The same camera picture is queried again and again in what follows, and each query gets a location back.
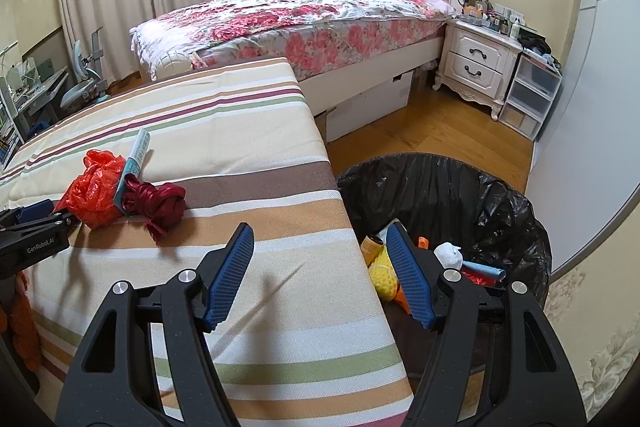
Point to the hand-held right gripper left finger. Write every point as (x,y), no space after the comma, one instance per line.
(225,282)

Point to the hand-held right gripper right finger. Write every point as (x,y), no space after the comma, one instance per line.
(412,282)

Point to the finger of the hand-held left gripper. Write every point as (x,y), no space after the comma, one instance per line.
(62,221)
(37,209)

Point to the red plastic bag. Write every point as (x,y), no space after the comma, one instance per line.
(95,192)

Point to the white paper ball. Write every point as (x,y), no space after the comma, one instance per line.
(447,254)

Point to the yellow printed tube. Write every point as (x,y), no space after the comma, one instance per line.
(372,249)

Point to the red tube with black cap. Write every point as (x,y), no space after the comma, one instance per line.
(475,281)

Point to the light blue tube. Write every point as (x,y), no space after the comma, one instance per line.
(487,272)

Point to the teal tube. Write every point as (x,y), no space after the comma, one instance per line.
(135,159)

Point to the bin with black bag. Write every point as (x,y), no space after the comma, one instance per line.
(450,192)

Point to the dark red cloth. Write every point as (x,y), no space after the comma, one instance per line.
(162,202)

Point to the person's left forearm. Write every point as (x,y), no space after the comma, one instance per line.
(22,322)

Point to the yellow mesh ball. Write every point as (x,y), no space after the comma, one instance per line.
(382,279)

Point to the white bookshelf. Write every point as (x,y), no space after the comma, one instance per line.
(7,142)

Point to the grey study desk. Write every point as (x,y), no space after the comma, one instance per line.
(35,87)

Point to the grey desk chair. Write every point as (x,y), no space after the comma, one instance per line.
(87,77)

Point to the white cardboard box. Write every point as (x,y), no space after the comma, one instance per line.
(370,107)

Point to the plastic drawer unit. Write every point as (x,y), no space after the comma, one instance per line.
(530,92)

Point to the white nightstand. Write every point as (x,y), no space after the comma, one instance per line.
(475,57)

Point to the white wardrobe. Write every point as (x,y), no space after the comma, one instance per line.
(590,107)

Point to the dark clothes pile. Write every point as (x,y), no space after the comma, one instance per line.
(535,43)

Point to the floral bedspread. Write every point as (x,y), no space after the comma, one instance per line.
(300,17)

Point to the cluster of toiletry bottles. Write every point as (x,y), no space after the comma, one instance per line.
(492,17)

